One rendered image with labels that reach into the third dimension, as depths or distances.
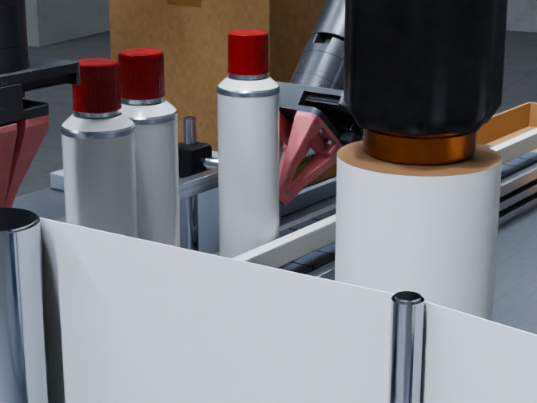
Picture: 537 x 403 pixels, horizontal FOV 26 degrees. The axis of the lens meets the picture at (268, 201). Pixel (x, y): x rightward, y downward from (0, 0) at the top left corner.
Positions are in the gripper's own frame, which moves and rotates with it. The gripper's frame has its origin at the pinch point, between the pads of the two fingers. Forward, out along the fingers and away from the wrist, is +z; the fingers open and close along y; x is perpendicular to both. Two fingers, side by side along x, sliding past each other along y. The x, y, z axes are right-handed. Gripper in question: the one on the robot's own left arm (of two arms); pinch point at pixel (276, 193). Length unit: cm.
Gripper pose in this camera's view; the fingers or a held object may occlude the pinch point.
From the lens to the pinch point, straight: 101.6
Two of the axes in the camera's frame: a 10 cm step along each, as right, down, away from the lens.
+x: 4.6, 4.4, 7.7
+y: 8.0, 1.7, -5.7
